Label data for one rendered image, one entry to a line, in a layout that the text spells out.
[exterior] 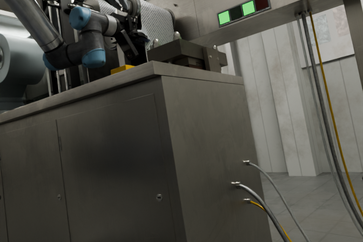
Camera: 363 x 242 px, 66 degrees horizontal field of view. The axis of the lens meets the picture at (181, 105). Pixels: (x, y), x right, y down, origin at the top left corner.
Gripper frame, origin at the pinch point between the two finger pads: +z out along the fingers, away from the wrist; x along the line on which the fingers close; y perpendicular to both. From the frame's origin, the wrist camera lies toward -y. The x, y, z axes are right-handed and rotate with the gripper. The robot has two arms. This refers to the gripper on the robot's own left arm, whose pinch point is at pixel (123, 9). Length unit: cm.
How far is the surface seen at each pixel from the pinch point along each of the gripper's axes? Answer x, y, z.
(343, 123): -53, 104, 239
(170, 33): -5.3, 10.3, 23.6
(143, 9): -5.1, 4.5, 5.6
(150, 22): -5.2, 2.6, 11.3
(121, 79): -18.1, -43.7, 3.5
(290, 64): -15, 152, 184
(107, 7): 18.7, 14.4, 0.7
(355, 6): -80, 23, 49
